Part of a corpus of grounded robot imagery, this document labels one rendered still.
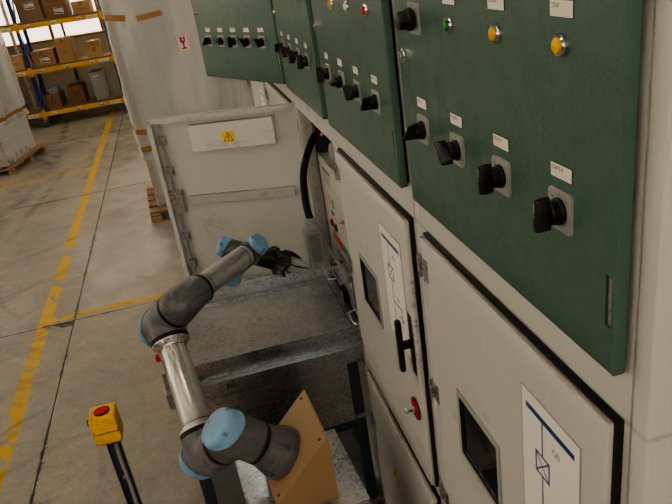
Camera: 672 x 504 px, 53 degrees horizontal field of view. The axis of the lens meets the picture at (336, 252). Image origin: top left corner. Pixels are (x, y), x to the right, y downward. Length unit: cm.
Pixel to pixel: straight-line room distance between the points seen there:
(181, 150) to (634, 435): 232
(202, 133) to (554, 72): 215
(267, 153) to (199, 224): 46
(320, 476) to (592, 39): 144
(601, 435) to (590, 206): 28
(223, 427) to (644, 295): 129
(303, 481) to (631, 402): 120
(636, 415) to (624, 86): 36
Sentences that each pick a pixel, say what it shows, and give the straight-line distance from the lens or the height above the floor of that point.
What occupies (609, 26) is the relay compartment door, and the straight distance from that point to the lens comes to 67.
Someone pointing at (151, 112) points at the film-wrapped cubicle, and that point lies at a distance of 631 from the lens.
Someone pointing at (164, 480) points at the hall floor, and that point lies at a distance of 335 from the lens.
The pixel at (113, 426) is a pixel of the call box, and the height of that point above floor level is 86.
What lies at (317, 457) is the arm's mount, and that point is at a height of 91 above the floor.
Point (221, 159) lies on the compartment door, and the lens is 282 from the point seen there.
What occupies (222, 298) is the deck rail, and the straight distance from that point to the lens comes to 281.
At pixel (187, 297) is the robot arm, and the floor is 125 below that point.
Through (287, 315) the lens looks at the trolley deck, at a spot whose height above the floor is 85.
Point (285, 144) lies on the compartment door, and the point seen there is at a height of 142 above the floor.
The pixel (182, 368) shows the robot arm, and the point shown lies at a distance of 201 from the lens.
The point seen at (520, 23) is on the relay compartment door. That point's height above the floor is 201.
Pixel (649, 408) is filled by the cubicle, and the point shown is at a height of 162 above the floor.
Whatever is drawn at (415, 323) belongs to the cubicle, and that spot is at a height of 133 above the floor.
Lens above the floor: 211
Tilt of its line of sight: 24 degrees down
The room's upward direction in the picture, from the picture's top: 9 degrees counter-clockwise
